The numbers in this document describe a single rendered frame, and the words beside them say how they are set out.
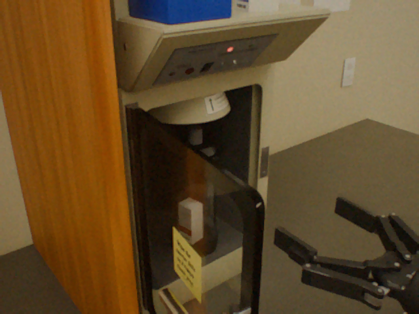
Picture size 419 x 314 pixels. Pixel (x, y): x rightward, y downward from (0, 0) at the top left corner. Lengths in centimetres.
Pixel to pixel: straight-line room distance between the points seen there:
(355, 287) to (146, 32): 40
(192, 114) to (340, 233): 57
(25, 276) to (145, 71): 63
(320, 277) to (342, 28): 130
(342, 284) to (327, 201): 76
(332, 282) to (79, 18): 42
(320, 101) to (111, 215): 126
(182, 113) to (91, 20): 30
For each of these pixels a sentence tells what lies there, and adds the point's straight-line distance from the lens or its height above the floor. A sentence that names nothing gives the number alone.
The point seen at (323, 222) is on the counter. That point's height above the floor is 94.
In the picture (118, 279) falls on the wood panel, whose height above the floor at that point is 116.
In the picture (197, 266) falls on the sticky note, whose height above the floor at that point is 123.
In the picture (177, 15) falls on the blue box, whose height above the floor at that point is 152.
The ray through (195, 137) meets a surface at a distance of 82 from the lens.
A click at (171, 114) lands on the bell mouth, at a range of 76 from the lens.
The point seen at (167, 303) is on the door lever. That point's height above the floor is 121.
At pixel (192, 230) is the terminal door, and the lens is 54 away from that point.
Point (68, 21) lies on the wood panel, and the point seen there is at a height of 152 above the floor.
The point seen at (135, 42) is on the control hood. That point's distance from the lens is 58.
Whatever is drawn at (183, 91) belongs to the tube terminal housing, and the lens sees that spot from 70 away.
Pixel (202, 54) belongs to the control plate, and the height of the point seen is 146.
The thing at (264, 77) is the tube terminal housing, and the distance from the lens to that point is 82.
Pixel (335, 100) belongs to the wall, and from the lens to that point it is 181.
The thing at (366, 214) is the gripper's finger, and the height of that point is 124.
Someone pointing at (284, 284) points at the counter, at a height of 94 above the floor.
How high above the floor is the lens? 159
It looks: 25 degrees down
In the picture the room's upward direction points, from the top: straight up
